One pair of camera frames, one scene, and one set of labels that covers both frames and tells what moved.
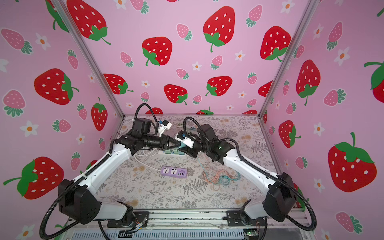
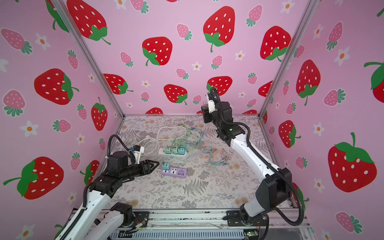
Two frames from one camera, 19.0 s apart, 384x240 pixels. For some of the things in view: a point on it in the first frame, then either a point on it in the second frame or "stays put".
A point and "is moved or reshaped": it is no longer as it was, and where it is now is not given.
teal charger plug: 182,145 is moved or reshaped
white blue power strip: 162,153 stays put
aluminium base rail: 187,224 stays put
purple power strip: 174,171 stays put
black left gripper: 163,141 -> 147,170
